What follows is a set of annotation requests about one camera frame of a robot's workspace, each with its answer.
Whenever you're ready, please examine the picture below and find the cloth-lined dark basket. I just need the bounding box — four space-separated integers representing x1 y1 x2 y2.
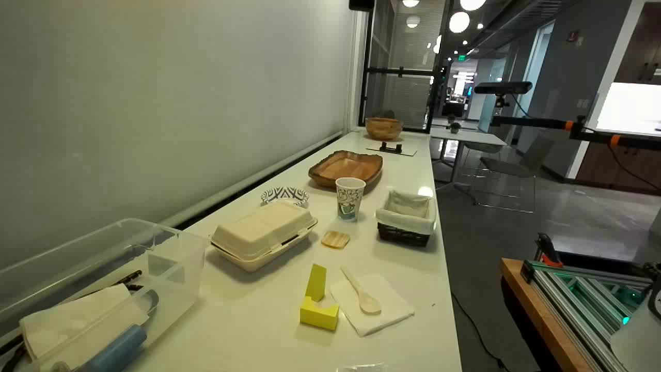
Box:
375 191 436 248

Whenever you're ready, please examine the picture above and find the black white patterned saucer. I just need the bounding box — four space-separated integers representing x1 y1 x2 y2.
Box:
261 187 307 207

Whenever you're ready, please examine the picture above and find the wooden tray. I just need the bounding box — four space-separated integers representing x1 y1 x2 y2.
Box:
307 152 382 191

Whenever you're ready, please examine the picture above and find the round woven basket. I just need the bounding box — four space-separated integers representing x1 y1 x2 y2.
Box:
365 118 402 140

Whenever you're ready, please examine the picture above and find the small black stand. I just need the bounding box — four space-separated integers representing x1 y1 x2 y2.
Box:
378 142 402 154

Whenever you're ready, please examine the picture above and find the wooden spoon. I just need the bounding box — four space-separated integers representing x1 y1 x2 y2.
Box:
342 269 382 317

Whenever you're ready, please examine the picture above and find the yellow block stand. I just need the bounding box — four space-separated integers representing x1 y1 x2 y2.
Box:
300 265 339 333

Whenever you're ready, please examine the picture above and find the patterned paper cup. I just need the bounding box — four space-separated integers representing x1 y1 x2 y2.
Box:
334 177 365 220

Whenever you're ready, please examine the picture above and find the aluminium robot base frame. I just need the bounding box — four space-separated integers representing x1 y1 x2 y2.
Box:
522 234 661 372

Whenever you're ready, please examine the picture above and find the clear plastic storage bin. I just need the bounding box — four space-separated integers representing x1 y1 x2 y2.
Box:
0 220 207 372

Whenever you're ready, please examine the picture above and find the white folded cloth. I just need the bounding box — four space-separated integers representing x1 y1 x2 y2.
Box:
18 285 146 367

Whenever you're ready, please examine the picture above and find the white clamshell food pack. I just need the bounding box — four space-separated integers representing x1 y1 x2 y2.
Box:
211 200 316 270

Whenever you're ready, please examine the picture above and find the white paper napkin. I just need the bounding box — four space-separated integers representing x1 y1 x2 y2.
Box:
330 274 414 338

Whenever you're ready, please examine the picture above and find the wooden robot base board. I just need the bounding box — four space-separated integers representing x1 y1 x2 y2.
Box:
500 258 601 372

